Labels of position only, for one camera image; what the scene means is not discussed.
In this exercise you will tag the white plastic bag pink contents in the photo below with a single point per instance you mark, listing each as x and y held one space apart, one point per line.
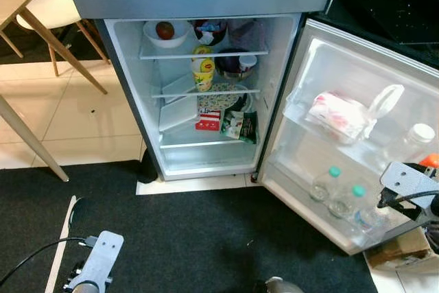
339 116

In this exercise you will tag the fridge door with white lining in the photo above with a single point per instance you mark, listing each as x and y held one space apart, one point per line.
357 66

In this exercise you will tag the white tilted fridge tray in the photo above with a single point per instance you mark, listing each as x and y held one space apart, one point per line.
177 113

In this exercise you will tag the short glass fridge shelf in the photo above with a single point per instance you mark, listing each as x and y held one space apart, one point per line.
171 90

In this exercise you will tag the long glass fridge shelf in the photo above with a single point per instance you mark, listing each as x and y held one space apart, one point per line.
178 51

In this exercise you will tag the tall clear bottle white cap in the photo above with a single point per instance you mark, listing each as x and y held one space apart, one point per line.
420 132

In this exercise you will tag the bottle with orange cap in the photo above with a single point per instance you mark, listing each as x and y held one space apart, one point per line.
430 160

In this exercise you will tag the small clear bottle white cap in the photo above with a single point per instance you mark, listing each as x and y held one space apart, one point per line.
370 223

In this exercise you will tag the brown cardboard box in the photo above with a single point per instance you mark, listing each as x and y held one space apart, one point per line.
405 255

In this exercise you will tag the black induction cooktop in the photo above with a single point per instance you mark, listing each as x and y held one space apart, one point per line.
391 5

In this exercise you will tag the green and white packet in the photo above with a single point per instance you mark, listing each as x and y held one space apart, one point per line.
240 126

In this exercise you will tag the small white cup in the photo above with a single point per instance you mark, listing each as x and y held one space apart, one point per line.
248 62

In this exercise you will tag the purple grey plastic bag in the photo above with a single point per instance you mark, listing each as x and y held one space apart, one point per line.
245 33

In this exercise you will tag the metal bowl dark contents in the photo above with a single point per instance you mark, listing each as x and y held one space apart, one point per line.
232 66

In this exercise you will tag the patterned round plate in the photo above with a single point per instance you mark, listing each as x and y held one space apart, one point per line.
223 94

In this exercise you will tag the red and white box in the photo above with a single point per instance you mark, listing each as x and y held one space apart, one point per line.
208 121

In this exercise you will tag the clear crisper drawer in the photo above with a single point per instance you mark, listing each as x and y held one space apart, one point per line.
206 156

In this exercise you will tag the dark food container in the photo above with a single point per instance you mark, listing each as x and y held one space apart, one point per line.
209 32

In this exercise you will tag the brown round fruit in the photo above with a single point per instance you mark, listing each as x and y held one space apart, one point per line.
164 30

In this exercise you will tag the white bowl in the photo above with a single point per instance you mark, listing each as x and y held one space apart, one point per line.
152 36

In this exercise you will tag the white plastic chair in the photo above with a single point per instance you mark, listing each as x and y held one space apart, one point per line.
55 1

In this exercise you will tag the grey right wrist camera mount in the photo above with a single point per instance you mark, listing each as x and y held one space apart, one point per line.
405 178

